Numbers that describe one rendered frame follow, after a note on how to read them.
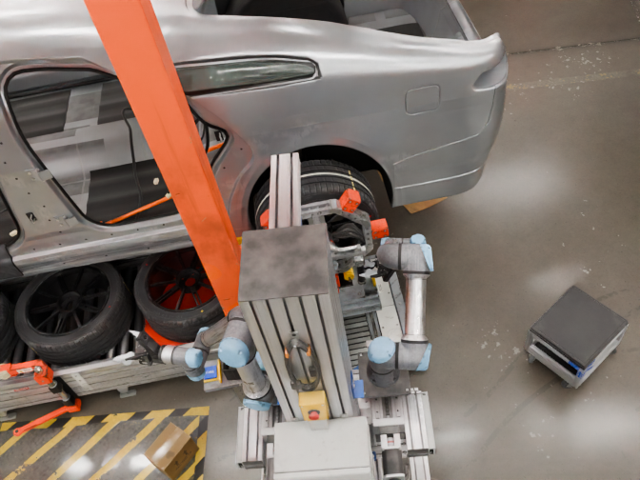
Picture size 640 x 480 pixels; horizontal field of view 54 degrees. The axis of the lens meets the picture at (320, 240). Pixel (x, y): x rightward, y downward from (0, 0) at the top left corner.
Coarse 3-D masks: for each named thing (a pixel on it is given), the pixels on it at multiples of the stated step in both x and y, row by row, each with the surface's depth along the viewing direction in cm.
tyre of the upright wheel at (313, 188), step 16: (320, 160) 323; (304, 176) 316; (320, 176) 316; (336, 176) 318; (352, 176) 325; (304, 192) 310; (320, 192) 310; (336, 192) 312; (368, 192) 327; (256, 208) 333; (368, 208) 324; (256, 224) 331
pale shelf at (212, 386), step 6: (216, 360) 339; (204, 366) 338; (210, 366) 337; (222, 372) 334; (222, 378) 332; (204, 384) 331; (210, 384) 330; (216, 384) 330; (222, 384) 330; (228, 384) 329; (234, 384) 329; (240, 384) 329; (204, 390) 330; (210, 390) 330
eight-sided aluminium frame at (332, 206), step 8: (328, 200) 312; (336, 200) 312; (304, 208) 311; (312, 208) 312; (320, 208) 309; (328, 208) 308; (336, 208) 308; (304, 216) 310; (312, 216) 310; (344, 216) 314; (352, 216) 315; (360, 216) 317; (368, 216) 322; (368, 224) 321; (368, 232) 326; (368, 240) 331; (368, 248) 336; (344, 264) 347; (352, 264) 345; (336, 272) 349
